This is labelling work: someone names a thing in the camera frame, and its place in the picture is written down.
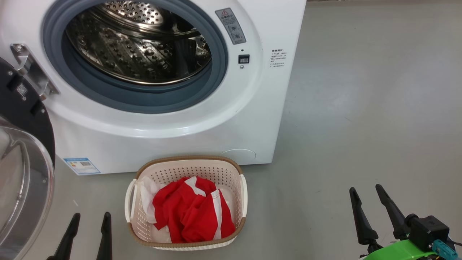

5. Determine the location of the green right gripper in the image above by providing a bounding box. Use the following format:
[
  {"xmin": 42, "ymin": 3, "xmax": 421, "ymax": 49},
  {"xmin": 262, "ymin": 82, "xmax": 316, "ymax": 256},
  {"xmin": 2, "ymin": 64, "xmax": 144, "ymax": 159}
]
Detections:
[{"xmin": 349, "ymin": 184, "xmax": 438, "ymax": 260}]

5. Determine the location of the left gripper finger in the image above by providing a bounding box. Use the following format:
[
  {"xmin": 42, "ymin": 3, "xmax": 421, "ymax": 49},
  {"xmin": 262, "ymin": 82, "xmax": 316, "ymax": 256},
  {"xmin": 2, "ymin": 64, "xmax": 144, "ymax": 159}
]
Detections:
[
  {"xmin": 96, "ymin": 212, "xmax": 113, "ymax": 260},
  {"xmin": 47, "ymin": 213, "xmax": 81, "ymax": 260}
]

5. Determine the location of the red and white garment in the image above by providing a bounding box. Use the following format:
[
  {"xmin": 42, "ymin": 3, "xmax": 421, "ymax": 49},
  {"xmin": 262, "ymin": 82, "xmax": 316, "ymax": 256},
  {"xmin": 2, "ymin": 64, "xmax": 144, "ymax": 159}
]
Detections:
[{"xmin": 139, "ymin": 176, "xmax": 236, "ymax": 243}]

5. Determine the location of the black glass washer door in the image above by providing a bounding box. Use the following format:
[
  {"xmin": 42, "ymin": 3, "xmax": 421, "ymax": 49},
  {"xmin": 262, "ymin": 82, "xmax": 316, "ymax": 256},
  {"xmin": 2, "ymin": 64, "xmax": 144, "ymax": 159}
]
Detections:
[{"xmin": 0, "ymin": 58, "xmax": 56, "ymax": 260}]

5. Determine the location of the cream laundry basket brown rim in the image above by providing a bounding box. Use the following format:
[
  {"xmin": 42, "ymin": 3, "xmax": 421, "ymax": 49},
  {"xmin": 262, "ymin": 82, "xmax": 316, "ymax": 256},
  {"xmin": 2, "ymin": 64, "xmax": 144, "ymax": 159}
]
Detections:
[{"xmin": 125, "ymin": 156, "xmax": 248, "ymax": 251}]

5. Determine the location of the white front-load washing machine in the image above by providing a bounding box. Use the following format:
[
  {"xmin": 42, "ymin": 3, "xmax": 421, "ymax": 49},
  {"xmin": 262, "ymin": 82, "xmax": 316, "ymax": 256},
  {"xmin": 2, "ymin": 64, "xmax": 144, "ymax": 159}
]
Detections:
[{"xmin": 0, "ymin": 0, "xmax": 307, "ymax": 176}]

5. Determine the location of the metal door hinge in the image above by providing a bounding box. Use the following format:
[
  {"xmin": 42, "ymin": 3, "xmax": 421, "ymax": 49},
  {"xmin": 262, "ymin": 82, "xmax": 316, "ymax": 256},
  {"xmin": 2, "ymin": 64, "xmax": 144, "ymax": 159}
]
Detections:
[{"xmin": 10, "ymin": 43, "xmax": 60, "ymax": 101}]

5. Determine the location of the blue energy label sticker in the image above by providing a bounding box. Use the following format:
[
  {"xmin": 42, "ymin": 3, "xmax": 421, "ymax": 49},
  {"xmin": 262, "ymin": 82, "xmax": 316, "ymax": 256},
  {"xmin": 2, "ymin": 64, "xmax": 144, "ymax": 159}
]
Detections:
[{"xmin": 63, "ymin": 157, "xmax": 101, "ymax": 176}]

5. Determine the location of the round white filter cover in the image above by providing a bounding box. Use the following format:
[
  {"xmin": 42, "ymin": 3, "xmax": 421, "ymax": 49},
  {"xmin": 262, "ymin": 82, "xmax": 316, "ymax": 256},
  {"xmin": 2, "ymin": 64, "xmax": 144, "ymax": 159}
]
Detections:
[{"xmin": 220, "ymin": 149, "xmax": 257, "ymax": 163}]

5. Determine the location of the grey warning sticker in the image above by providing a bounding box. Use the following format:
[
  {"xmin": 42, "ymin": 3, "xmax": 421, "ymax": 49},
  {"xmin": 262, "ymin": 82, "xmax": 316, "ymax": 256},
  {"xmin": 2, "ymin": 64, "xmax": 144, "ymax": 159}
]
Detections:
[{"xmin": 215, "ymin": 8, "xmax": 247, "ymax": 45}]

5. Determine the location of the teal right camera connector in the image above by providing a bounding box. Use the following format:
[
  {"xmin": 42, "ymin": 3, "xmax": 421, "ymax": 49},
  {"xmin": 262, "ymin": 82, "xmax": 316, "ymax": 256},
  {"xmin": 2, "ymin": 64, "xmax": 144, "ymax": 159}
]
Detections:
[{"xmin": 431, "ymin": 239, "xmax": 458, "ymax": 260}]

